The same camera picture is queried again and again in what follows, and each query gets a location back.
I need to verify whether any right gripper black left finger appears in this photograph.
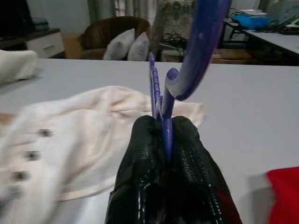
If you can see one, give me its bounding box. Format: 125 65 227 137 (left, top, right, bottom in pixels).
104 115 173 224

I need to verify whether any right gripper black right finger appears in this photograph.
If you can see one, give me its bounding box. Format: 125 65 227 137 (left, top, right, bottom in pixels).
171 116 242 224

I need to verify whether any cream shirt with black buttons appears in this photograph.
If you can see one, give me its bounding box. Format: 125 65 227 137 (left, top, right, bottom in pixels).
0 85 207 224

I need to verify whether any purple plastic hanger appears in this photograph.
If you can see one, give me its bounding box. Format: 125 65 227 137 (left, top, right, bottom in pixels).
148 0 232 164

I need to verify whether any red cloth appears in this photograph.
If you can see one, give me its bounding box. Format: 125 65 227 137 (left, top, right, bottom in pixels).
265 166 299 224

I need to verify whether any grey pillow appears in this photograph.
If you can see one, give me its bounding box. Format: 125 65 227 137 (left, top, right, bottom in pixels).
127 31 150 62
104 28 136 61

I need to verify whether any brown armchair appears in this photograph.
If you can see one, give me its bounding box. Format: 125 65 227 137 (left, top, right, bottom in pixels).
79 16 152 61

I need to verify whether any grey desk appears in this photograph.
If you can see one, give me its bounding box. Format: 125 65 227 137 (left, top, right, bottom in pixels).
224 23 299 62

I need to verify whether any white drawer cabinet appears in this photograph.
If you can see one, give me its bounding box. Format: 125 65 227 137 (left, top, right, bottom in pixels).
25 28 66 59

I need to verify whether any blue bag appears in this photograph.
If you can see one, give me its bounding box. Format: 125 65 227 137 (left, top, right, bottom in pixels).
232 14 270 30

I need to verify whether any white folded cloth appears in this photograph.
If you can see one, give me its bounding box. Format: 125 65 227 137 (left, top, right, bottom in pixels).
0 49 39 86

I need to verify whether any flat white box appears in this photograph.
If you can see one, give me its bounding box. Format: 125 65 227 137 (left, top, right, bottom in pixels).
240 9 268 17

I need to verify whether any grey printer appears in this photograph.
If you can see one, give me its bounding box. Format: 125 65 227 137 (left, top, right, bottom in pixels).
268 0 299 22

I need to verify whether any black cable tangle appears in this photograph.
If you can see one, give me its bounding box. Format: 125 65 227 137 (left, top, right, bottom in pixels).
160 30 189 60

